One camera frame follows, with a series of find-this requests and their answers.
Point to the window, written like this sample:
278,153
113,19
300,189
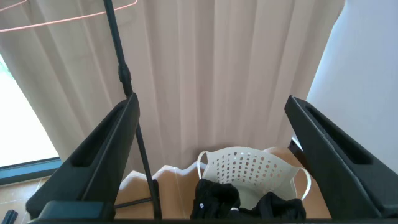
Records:
18,124

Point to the beige curtain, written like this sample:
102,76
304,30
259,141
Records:
202,77

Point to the black clothes rack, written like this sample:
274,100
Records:
124,74

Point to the white laundry basket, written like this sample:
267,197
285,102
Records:
248,196

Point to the heap of clothes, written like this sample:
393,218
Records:
214,196

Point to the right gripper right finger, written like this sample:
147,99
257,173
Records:
335,168

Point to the pink clothes hanger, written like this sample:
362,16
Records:
12,6
62,20

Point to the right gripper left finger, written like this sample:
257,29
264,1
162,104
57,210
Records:
93,161

